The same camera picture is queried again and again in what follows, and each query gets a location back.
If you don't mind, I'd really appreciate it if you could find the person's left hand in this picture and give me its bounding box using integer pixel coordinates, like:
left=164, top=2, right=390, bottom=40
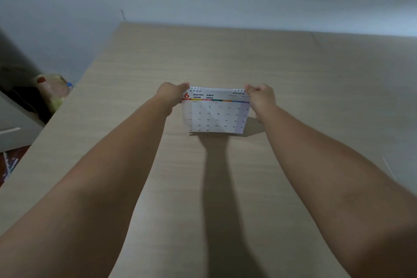
left=155, top=82, right=190, bottom=117

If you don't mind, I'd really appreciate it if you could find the person's right hand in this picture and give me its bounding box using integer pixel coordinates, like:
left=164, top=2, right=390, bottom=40
left=244, top=84, right=277, bottom=123

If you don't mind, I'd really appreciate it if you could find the white spiral desk calendar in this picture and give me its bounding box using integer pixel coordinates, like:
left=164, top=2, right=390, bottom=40
left=181, top=86, right=251, bottom=134

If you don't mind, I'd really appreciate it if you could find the person's right forearm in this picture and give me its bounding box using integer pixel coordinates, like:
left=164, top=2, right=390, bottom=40
left=257, top=105, right=417, bottom=278

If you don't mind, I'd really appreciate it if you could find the person's left forearm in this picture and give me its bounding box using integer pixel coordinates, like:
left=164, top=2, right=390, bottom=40
left=0, top=95, right=173, bottom=278

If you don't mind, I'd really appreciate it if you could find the yellow plastic bag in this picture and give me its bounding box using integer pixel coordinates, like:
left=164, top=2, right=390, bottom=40
left=35, top=74, right=71, bottom=113

